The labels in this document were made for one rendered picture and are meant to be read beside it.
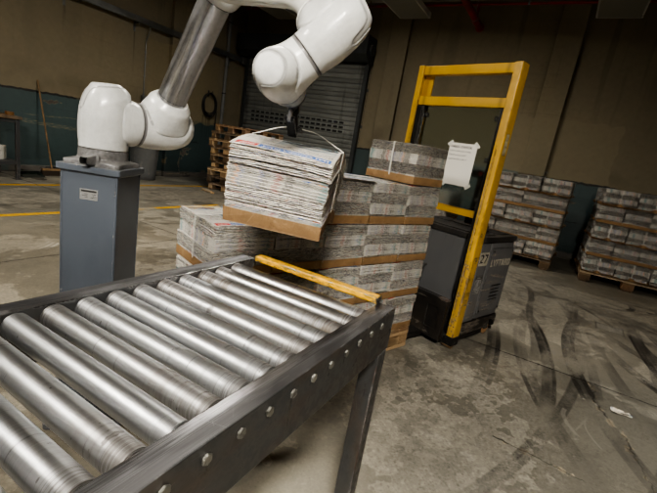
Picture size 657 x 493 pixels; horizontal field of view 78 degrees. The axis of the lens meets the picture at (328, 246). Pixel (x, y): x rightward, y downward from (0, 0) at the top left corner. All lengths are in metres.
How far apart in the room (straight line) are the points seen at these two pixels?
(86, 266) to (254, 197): 0.73
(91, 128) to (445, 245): 2.30
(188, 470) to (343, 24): 0.83
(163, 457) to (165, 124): 1.25
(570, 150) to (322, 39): 7.46
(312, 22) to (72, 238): 1.09
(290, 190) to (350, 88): 8.33
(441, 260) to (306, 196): 2.06
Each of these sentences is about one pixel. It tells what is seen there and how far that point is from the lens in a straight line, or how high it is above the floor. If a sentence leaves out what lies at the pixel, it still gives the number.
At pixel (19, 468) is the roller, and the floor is 0.79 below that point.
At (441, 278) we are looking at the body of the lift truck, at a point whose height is 0.41.
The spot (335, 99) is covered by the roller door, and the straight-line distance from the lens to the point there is 9.50.
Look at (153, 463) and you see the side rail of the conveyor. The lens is 0.57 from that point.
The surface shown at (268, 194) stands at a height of 1.04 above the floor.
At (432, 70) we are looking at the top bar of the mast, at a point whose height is 1.82.
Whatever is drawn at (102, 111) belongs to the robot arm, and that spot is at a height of 1.18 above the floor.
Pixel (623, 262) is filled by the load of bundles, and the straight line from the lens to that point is 6.67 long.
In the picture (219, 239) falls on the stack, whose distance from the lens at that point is 1.65.
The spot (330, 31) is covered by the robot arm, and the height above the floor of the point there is 1.42.
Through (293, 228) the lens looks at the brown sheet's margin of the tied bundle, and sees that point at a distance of 1.13.
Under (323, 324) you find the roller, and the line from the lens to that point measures 0.95.
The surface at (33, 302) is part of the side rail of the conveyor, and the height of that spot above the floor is 0.80.
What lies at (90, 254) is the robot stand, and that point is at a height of 0.70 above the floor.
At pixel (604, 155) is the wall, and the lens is 8.24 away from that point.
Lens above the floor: 1.18
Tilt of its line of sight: 13 degrees down
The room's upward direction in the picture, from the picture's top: 10 degrees clockwise
